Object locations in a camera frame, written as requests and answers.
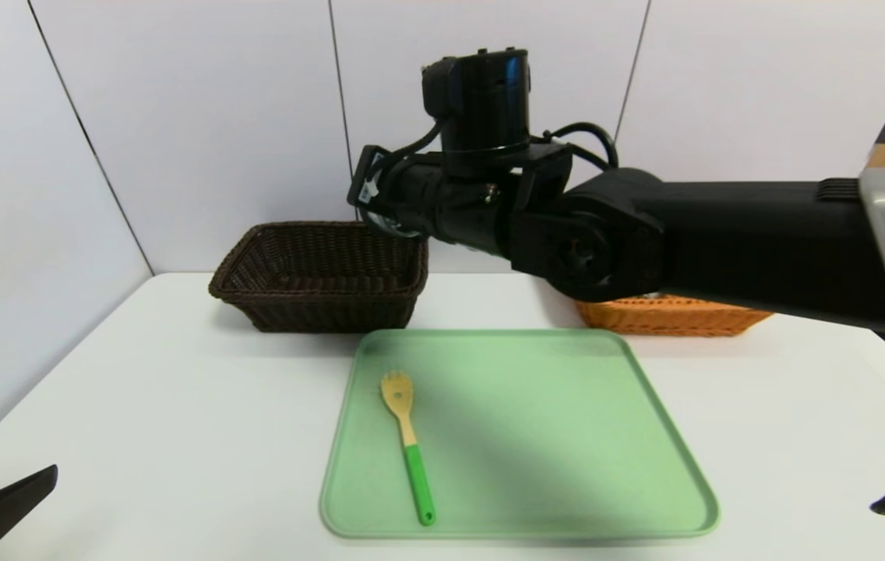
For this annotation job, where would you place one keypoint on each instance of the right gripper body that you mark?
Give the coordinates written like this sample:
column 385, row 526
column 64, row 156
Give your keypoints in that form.
column 365, row 189

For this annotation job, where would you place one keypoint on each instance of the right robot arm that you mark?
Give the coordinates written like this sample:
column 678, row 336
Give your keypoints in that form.
column 723, row 241

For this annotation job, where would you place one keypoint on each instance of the dark brown wicker basket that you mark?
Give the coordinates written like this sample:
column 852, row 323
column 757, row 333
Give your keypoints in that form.
column 318, row 312

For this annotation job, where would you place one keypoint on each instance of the orange wicker basket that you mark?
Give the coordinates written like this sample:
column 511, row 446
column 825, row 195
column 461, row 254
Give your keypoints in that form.
column 668, row 319

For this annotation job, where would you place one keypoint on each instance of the light green plastic tray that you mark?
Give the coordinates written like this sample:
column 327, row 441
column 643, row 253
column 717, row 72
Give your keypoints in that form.
column 505, row 483

